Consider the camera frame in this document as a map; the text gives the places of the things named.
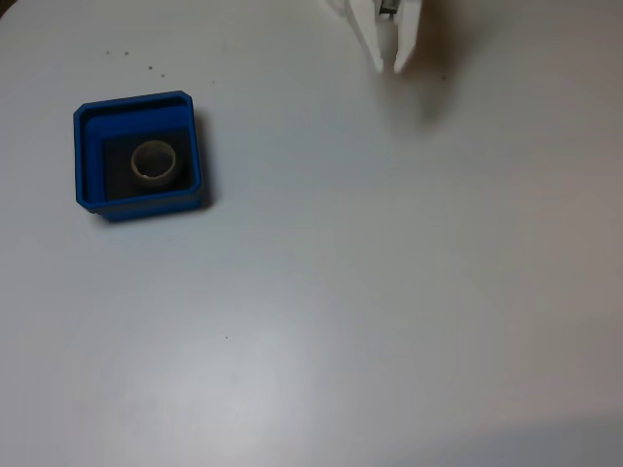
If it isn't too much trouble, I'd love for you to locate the black tape roll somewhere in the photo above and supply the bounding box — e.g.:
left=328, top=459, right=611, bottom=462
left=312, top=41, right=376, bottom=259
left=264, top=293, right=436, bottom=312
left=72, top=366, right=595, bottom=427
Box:
left=127, top=138, right=184, bottom=194

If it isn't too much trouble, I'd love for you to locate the blue square box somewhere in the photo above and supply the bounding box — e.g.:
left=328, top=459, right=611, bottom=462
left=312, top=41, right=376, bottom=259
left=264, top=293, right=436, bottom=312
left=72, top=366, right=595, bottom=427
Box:
left=72, top=90, right=204, bottom=224

